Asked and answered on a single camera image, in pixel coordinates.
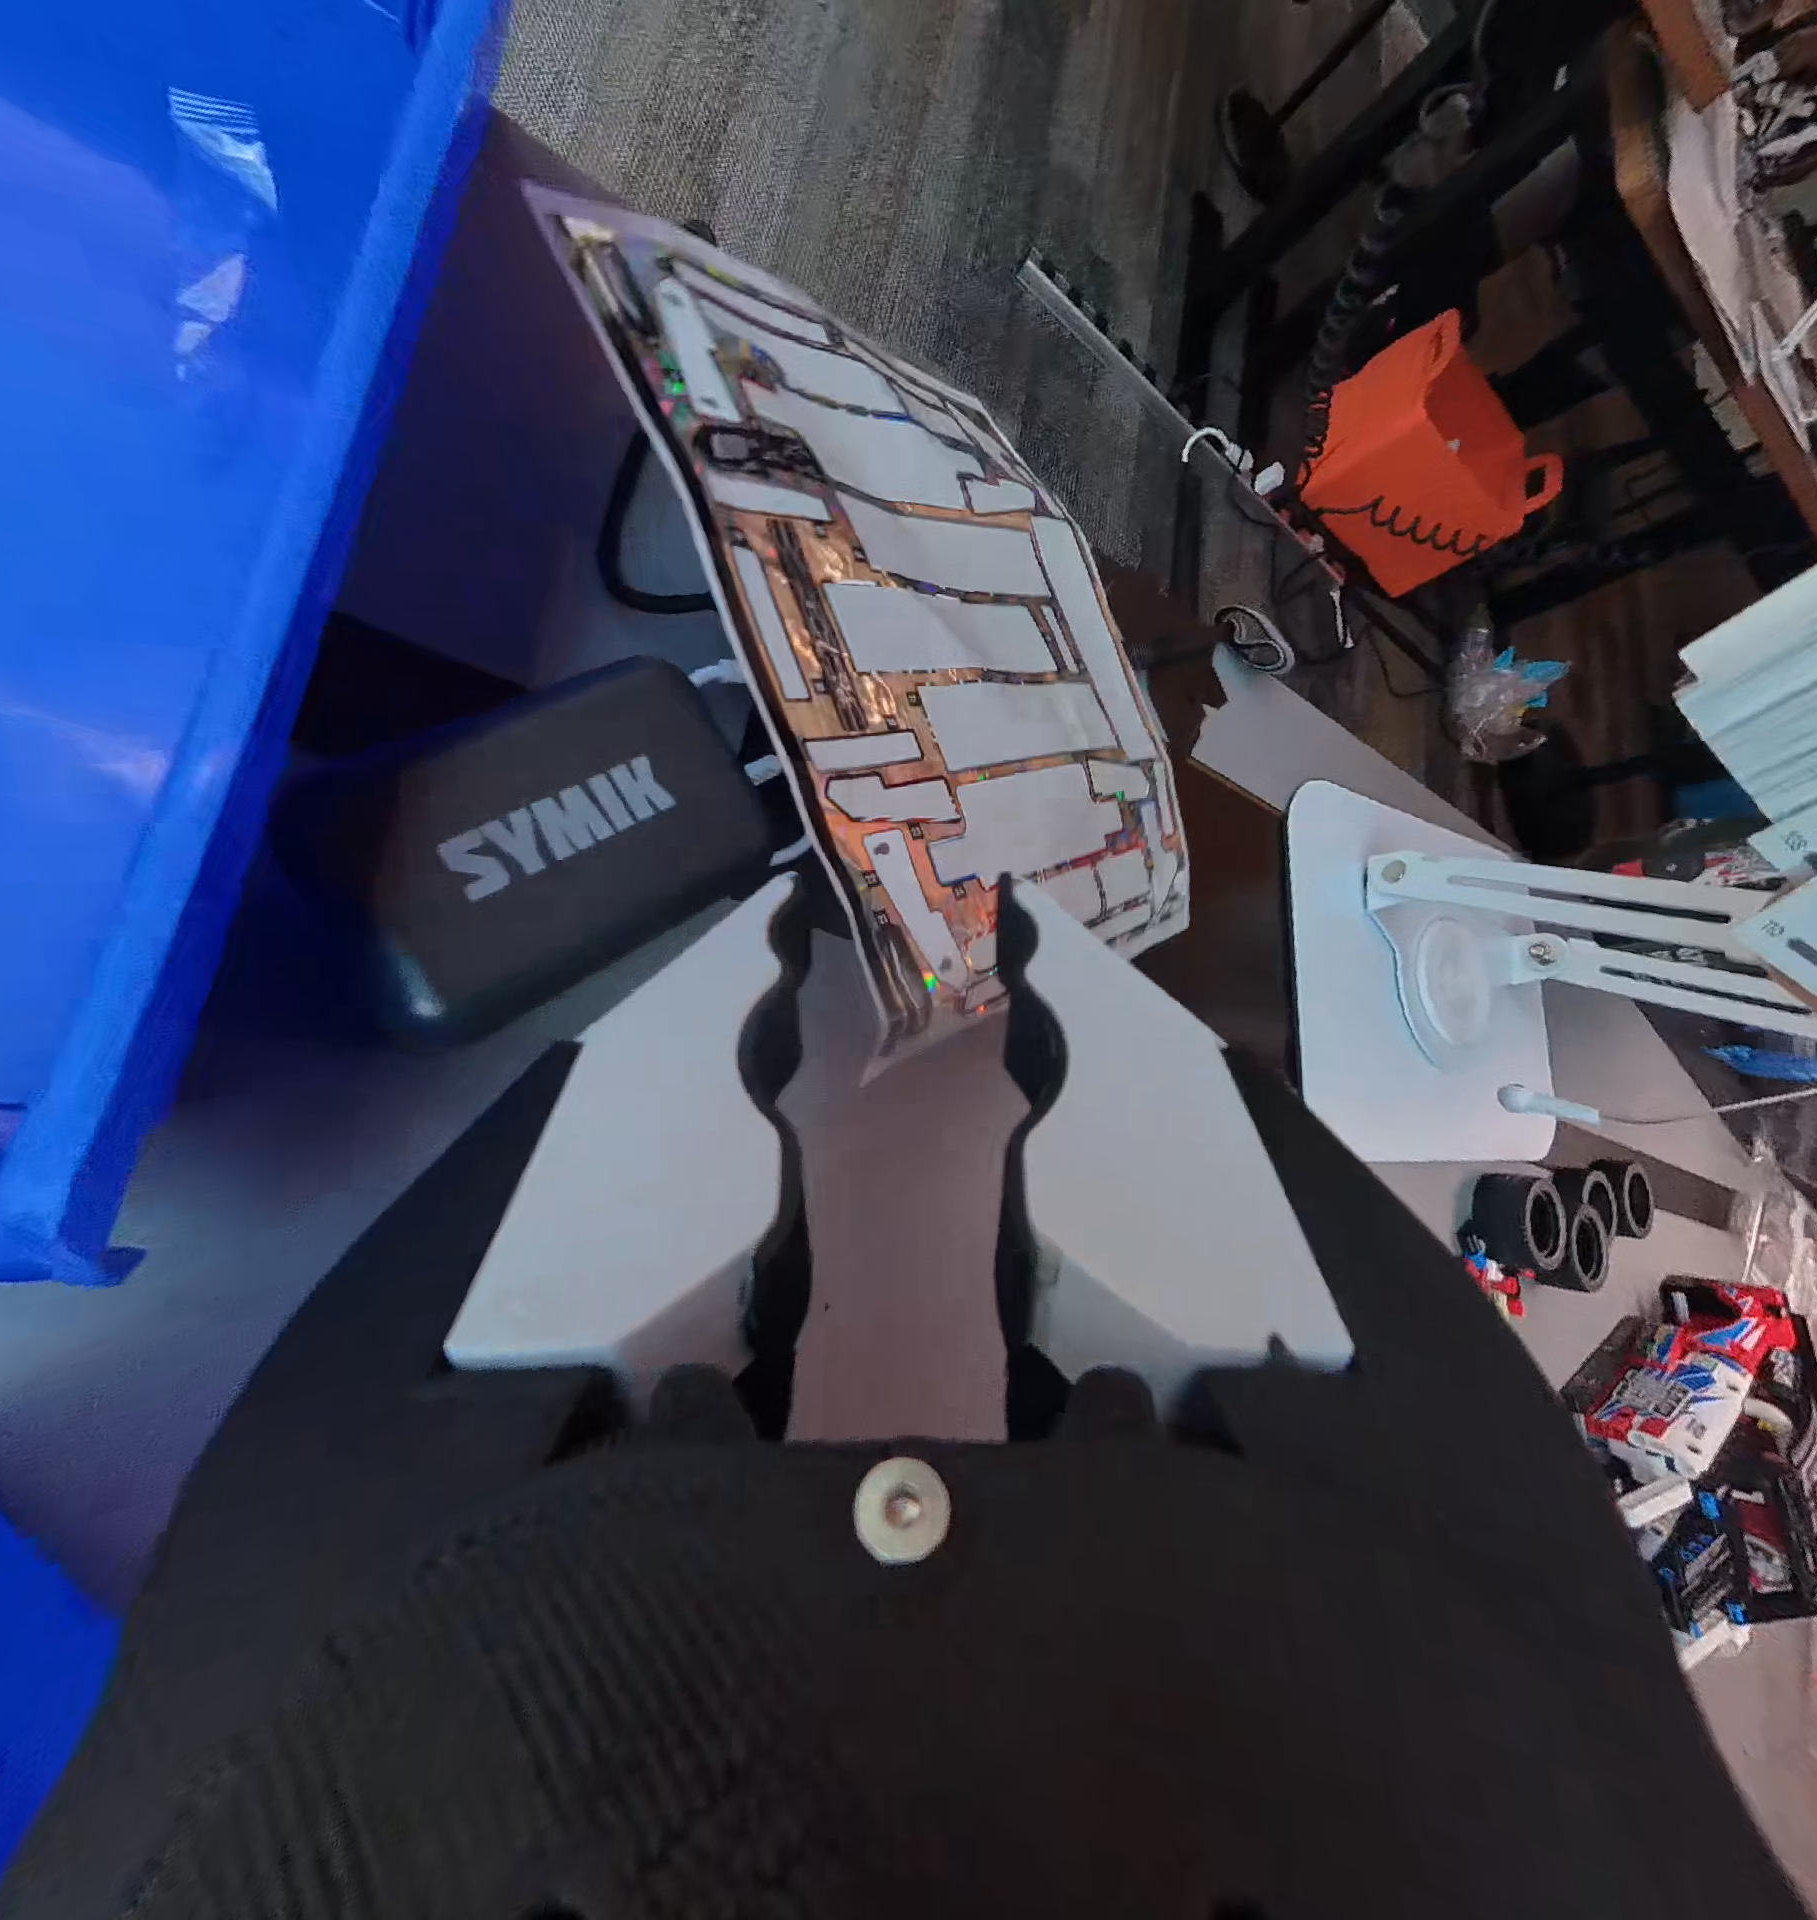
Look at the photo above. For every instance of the black toy tyre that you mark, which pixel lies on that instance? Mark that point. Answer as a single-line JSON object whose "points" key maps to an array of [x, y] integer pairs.
{"points": [[1502, 1224], [1647, 1200], [1541, 1252], [1584, 1177]]}

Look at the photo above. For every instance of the open instruction booklet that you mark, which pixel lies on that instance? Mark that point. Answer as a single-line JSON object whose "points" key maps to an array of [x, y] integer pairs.
{"points": [[1793, 705]]}

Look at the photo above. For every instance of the clear bag of blue bricks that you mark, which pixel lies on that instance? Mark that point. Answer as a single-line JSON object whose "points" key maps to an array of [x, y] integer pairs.
{"points": [[1492, 697]]}

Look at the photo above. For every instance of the white book stand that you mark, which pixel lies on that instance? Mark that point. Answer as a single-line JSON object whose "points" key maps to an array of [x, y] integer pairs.
{"points": [[1341, 959]]}

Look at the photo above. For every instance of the blue plastic bin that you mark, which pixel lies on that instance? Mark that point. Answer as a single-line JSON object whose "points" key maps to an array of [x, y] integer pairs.
{"points": [[9, 1680], [127, 600]]}

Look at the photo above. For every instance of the black hard zip case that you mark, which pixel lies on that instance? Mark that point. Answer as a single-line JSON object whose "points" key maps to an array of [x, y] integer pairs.
{"points": [[549, 855]]}

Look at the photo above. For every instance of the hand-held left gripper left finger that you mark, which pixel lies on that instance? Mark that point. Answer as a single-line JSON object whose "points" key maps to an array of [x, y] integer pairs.
{"points": [[621, 1200]]}

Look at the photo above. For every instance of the brick-built toy race car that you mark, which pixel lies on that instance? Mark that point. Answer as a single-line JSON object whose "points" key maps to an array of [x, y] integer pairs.
{"points": [[1688, 1395]]}

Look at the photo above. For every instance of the orange felt bag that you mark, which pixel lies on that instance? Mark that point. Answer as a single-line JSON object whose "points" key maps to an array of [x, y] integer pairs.
{"points": [[1418, 436]]}

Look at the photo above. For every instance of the shiny sticker sheet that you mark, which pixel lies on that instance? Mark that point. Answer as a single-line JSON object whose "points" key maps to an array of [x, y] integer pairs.
{"points": [[938, 630]]}

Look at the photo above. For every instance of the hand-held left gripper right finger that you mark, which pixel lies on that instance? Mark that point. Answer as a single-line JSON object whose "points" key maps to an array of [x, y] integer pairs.
{"points": [[1162, 1200]]}

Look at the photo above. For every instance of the pile of mixed coloured bricks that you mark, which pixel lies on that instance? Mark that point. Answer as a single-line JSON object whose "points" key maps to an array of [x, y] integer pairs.
{"points": [[1492, 1275]]}

